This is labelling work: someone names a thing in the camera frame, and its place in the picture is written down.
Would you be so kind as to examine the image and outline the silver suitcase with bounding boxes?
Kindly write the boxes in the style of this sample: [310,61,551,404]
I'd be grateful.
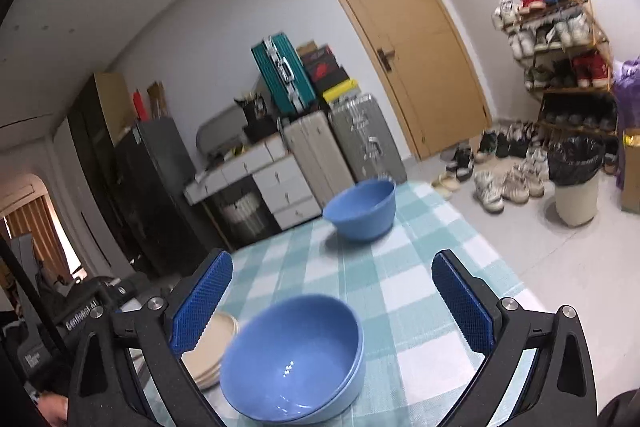
[327,93,408,185]

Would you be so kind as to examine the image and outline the purple plastic bag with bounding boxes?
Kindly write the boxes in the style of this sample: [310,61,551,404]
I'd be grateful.
[612,57,640,188]

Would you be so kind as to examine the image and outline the cardboard box cat print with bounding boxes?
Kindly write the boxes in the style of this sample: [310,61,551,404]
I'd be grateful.
[620,127,640,212]

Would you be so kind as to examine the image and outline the grey oval mirror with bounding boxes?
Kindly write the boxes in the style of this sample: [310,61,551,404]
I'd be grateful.
[195,105,251,158]

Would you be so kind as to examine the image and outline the blue bowl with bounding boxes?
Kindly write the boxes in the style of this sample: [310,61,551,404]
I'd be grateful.
[235,347,365,426]
[220,294,365,423]
[322,179,397,243]

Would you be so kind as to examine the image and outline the flat cardboard box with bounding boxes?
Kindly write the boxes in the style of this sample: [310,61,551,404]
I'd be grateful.
[147,81,171,120]

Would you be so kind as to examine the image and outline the wooden shoe rack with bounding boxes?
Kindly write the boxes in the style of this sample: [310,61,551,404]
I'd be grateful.
[492,0,621,140]

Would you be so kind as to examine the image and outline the dark grey refrigerator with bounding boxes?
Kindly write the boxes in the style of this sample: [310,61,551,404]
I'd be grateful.
[112,117,226,278]

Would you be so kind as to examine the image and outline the woven basket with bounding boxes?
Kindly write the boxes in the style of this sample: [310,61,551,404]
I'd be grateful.
[220,192,266,238]

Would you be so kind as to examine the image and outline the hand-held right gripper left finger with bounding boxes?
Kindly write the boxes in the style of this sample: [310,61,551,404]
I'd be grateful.
[67,248,234,427]

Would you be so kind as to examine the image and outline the black shoe box red print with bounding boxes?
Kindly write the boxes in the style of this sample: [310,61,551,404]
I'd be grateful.
[301,47,337,66]

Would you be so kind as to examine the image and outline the plain black shoe box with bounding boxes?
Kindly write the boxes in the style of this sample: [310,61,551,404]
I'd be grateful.
[315,69,351,92]

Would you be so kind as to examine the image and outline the pile of assorted shoes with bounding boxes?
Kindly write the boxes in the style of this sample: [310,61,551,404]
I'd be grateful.
[431,119,621,212]

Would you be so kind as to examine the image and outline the wooden door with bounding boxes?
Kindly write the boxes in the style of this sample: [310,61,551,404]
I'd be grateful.
[314,0,493,160]

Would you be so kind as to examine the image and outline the black trash bag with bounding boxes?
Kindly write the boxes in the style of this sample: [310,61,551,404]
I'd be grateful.
[547,136,605,188]

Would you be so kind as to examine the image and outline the red packet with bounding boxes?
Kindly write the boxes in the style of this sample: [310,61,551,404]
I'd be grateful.
[131,89,149,122]

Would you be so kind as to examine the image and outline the beige suitcase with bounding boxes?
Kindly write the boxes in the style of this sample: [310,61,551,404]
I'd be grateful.
[277,109,357,208]

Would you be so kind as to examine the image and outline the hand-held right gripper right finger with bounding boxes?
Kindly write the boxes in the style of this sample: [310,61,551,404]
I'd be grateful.
[431,249,598,427]

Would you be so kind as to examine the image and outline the tall black wardrobe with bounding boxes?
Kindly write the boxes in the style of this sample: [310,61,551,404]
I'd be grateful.
[67,72,138,258]

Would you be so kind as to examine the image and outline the white drawer desk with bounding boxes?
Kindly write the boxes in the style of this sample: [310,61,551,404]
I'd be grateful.
[184,133,323,233]

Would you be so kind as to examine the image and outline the black storage box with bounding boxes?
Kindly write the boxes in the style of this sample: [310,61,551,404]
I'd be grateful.
[245,119,281,144]

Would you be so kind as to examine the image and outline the black paper bag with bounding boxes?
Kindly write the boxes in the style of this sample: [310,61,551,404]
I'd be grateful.
[240,92,271,128]

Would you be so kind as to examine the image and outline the teal suitcase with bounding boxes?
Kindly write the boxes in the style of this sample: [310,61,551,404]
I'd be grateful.
[251,35,317,116]

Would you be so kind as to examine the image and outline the shoe rack with shoes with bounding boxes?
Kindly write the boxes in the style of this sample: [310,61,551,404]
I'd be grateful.
[492,0,618,132]

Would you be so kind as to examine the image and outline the white trash bin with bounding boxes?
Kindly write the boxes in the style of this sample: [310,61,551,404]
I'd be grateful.
[554,177,600,228]

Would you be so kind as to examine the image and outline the person's left hand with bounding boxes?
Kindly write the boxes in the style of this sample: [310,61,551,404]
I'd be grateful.
[37,394,69,427]

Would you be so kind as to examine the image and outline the teal checked tablecloth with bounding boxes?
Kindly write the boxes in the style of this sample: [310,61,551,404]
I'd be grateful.
[135,179,543,427]

